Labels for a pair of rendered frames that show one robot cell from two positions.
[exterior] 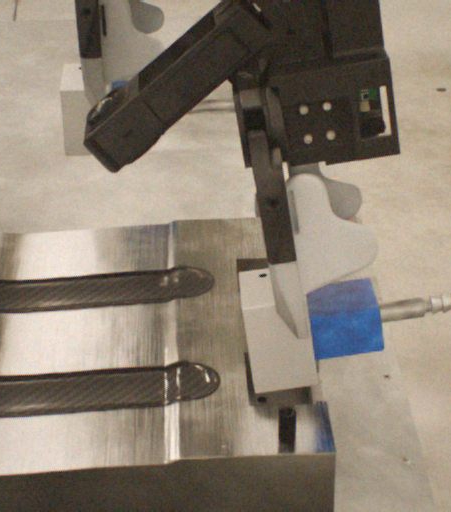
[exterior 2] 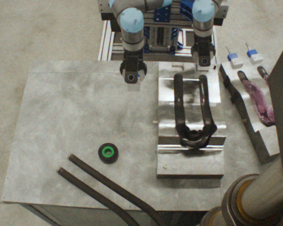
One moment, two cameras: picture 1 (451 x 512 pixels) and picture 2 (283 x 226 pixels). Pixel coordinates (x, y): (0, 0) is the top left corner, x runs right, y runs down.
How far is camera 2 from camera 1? 1.38 m
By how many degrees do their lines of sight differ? 61
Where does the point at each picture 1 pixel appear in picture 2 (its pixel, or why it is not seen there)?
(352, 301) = not seen: hidden behind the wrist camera
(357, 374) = not seen: hidden behind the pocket
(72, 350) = (194, 92)
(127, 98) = (207, 57)
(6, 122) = (74, 119)
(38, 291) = (176, 98)
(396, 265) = not seen: outside the picture
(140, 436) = (213, 84)
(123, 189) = (109, 96)
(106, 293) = (177, 88)
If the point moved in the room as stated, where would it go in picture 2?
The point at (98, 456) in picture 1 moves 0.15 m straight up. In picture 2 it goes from (217, 89) to (224, 68)
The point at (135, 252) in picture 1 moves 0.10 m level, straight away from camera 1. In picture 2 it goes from (167, 83) to (143, 84)
